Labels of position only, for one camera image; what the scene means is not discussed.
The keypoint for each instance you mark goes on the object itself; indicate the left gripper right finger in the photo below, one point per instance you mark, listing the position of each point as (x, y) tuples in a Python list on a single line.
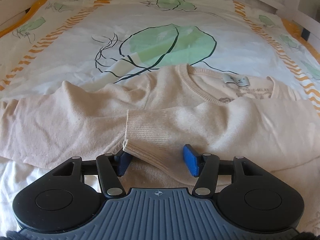
[(205, 168)]

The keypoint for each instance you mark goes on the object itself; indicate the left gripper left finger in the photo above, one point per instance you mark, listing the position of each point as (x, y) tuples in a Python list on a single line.
[(110, 167)]

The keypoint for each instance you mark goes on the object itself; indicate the beige knit sweater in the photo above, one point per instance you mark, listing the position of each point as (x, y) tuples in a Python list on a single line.
[(152, 116)]

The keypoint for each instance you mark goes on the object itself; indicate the white leaf-print duvet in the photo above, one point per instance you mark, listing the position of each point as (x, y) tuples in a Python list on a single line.
[(91, 43)]

